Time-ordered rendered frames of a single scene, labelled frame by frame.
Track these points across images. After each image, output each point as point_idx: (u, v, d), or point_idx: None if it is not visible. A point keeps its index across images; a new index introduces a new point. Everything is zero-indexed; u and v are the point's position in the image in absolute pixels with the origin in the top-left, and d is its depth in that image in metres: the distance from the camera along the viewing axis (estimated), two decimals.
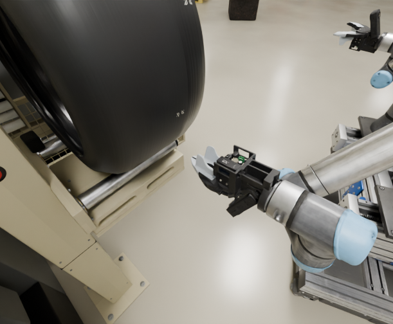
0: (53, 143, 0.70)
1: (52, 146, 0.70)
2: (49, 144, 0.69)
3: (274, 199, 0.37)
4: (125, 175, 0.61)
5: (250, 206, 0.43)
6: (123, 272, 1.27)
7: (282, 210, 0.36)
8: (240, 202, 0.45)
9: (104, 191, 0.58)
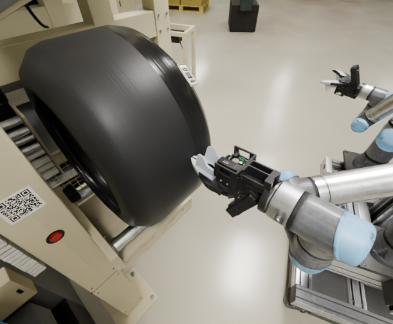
0: None
1: None
2: None
3: (274, 200, 0.37)
4: None
5: (250, 207, 0.44)
6: (135, 286, 1.43)
7: (282, 211, 0.36)
8: (240, 203, 0.45)
9: None
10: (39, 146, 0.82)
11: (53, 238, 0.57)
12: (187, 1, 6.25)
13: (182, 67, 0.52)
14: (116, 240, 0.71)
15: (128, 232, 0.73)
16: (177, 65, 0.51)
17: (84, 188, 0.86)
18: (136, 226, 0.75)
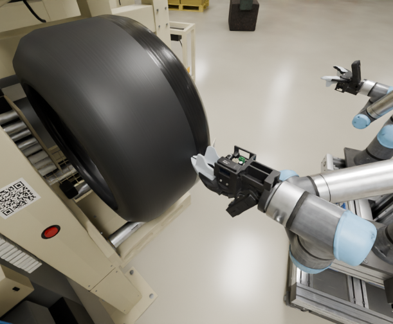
0: None
1: None
2: None
3: (274, 200, 0.37)
4: None
5: (250, 207, 0.44)
6: (134, 285, 1.41)
7: (282, 211, 0.36)
8: (240, 203, 0.45)
9: None
10: (36, 142, 0.80)
11: (48, 233, 0.56)
12: (187, 0, 6.24)
13: (213, 145, 0.61)
14: (118, 240, 0.70)
15: (130, 233, 0.72)
16: (211, 146, 0.59)
17: (84, 187, 0.84)
18: (137, 227, 0.74)
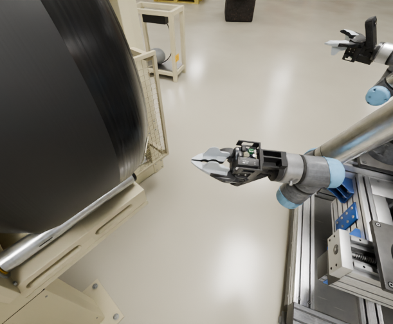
0: None
1: None
2: None
3: (289, 173, 0.49)
4: None
5: (260, 179, 0.55)
6: (96, 302, 1.16)
7: (295, 178, 0.50)
8: (250, 179, 0.55)
9: (26, 236, 0.49)
10: None
11: None
12: None
13: (146, 147, 0.45)
14: (13, 263, 0.45)
15: (36, 250, 0.48)
16: (145, 151, 0.44)
17: None
18: (51, 240, 0.49)
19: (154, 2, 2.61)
